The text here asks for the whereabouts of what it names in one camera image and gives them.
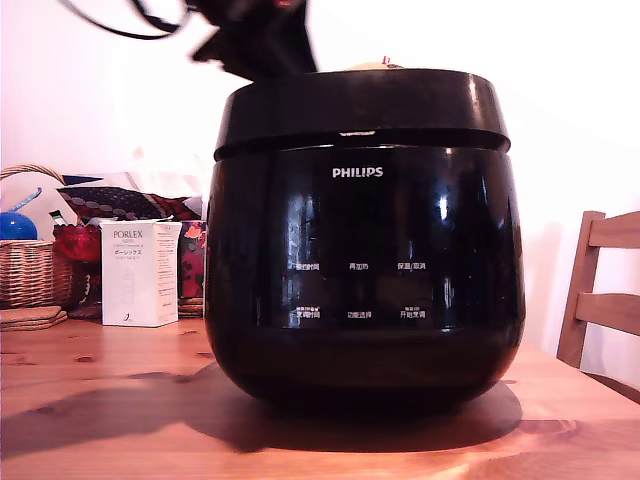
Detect black rice cooker lid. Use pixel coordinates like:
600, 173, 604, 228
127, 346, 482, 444
212, 68, 513, 163

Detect black rice cooker body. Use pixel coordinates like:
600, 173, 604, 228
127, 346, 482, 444
203, 141, 527, 417

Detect beige round object red tip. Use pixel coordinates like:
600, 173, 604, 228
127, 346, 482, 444
343, 54, 407, 72

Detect dark floral patterned bag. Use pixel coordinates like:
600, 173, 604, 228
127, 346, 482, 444
56, 171, 203, 222

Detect purple floral tin box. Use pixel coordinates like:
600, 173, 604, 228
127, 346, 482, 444
177, 219, 208, 302

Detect white Porlex box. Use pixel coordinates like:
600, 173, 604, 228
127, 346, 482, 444
99, 218, 183, 328

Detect red glass bowl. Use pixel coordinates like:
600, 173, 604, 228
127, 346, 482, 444
53, 223, 104, 312

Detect cork coaster stack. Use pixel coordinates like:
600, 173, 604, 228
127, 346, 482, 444
0, 305, 69, 332
176, 296, 207, 319

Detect blue ball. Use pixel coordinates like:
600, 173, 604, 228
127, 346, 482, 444
0, 211, 40, 242

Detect wicker basket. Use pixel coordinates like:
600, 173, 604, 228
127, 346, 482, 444
0, 164, 90, 312

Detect wooden chair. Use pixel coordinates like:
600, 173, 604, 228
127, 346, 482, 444
555, 209, 640, 397

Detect black cable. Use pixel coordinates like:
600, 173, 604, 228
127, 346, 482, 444
58, 0, 192, 40
135, 0, 193, 30

